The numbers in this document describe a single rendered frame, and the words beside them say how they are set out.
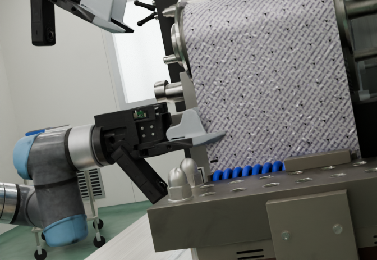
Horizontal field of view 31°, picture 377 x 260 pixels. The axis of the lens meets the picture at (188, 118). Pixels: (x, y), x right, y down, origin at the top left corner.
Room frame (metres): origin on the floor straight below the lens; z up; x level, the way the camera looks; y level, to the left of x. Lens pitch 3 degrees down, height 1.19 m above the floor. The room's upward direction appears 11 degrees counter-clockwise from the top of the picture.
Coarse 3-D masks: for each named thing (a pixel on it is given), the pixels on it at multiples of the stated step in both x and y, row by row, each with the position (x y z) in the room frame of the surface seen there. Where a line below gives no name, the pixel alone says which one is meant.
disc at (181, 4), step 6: (180, 0) 1.13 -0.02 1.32; (180, 6) 1.11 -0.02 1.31; (180, 12) 1.11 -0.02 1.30; (174, 18) 1.09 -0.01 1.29; (180, 18) 1.10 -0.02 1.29; (180, 24) 1.09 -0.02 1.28; (180, 30) 1.09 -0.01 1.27; (180, 36) 1.08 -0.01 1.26; (180, 42) 1.07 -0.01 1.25; (180, 48) 1.07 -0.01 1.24; (180, 54) 1.08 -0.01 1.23; (186, 60) 1.09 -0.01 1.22; (186, 66) 1.09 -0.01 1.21; (186, 72) 1.09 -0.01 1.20
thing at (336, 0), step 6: (336, 0) 1.02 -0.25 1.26; (336, 6) 1.02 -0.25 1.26; (336, 12) 1.02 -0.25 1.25; (336, 18) 1.02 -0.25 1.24; (342, 18) 1.02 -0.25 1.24; (342, 24) 1.03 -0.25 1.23; (342, 30) 1.03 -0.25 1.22; (342, 36) 1.04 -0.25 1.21; (342, 42) 1.05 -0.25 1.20; (186, 48) 1.09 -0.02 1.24; (186, 54) 1.09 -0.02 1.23
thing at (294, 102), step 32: (224, 64) 1.07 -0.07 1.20; (256, 64) 1.05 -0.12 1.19; (288, 64) 1.04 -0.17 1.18; (320, 64) 1.03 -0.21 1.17; (224, 96) 1.07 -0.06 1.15; (256, 96) 1.06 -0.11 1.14; (288, 96) 1.04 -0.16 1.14; (320, 96) 1.03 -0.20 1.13; (224, 128) 1.07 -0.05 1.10; (256, 128) 1.06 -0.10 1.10; (288, 128) 1.04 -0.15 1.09; (320, 128) 1.03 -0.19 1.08; (352, 128) 1.02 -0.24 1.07; (224, 160) 1.08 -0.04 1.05; (256, 160) 1.06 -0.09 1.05
